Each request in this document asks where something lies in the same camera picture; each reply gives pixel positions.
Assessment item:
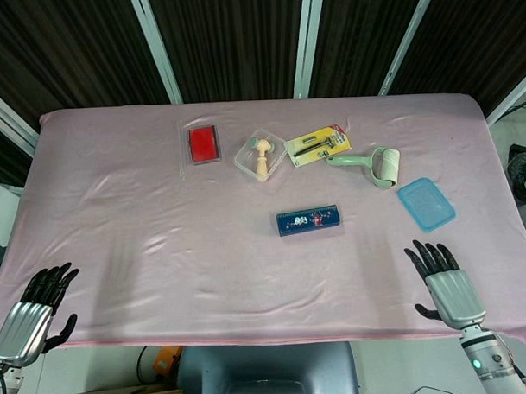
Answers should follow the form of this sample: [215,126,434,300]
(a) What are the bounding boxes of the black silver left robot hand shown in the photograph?
[0,262,83,370]

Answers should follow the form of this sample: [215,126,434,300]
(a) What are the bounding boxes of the clear ink pad lid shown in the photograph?
[175,119,191,180]

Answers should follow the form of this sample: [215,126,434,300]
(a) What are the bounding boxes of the black cable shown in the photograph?
[135,345,157,384]
[402,384,468,394]

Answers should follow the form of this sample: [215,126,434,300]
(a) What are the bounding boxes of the blue plastic lid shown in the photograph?
[396,175,458,235]

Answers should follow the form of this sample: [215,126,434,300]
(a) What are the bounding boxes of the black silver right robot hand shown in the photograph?
[402,237,488,331]

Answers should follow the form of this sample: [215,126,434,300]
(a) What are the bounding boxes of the red ink pad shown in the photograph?
[186,124,224,167]

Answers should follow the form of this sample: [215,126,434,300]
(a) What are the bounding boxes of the clear plastic container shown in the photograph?
[231,128,288,182]

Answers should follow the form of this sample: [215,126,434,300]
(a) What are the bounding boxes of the white frame post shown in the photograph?
[0,79,41,161]
[483,68,526,126]
[290,0,330,101]
[128,0,184,106]
[375,0,445,98]

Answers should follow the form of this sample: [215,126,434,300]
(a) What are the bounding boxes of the razor in yellow package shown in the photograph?
[283,122,355,168]

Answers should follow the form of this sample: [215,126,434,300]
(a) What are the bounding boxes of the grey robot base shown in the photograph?
[175,340,361,394]

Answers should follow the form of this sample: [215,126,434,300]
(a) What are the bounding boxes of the green lint roller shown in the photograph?
[325,145,402,191]

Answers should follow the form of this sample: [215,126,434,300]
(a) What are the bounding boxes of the orange device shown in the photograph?
[151,345,184,380]

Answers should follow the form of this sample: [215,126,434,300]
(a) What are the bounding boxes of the dark blue rectangular box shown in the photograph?
[275,204,346,239]

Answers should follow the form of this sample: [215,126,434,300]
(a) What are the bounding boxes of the pink tablecloth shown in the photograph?
[0,91,526,367]

